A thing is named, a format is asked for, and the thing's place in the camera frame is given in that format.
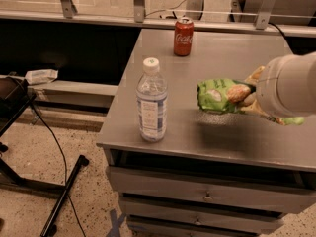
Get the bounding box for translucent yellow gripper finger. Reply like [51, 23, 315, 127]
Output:
[245, 66, 265, 85]
[238, 93, 284, 125]

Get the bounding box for green rice chip bag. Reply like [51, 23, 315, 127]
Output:
[197, 78, 304, 125]

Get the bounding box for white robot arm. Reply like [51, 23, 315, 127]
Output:
[240, 52, 316, 125]

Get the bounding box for clear plastic water bottle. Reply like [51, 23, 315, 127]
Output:
[136, 57, 168, 142]

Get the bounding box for grey drawer cabinet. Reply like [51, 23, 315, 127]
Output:
[96, 28, 316, 237]

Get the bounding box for red cola can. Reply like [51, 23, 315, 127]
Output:
[174, 17, 194, 56]

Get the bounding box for top grey drawer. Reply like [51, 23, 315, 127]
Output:
[106, 166, 316, 213]

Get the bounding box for grey drawer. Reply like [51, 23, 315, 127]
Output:
[126, 215, 261, 237]
[118, 195, 284, 235]
[106, 166, 316, 213]

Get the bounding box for middle grey drawer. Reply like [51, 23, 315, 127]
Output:
[118, 195, 284, 235]

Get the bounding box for bottom grey drawer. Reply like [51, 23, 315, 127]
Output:
[126, 215, 261, 237]

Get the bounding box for blue tape on floor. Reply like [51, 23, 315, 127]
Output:
[106, 209, 126, 237]

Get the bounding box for white wipes packet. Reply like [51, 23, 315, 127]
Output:
[25, 69, 58, 85]

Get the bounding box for black metal stand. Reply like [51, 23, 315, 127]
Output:
[0, 77, 89, 237]

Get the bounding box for right metal railing bracket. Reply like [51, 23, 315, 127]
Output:
[255, 0, 276, 30]

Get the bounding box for metal railing bracket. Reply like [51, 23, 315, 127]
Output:
[133, 0, 145, 23]
[255, 0, 276, 30]
[60, 0, 77, 19]

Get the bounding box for middle metal railing bracket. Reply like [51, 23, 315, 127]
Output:
[133, 0, 145, 23]

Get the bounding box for left metal railing bracket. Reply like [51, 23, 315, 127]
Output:
[60, 0, 77, 19]

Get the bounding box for black cable on floor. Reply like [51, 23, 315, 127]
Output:
[30, 102, 87, 237]

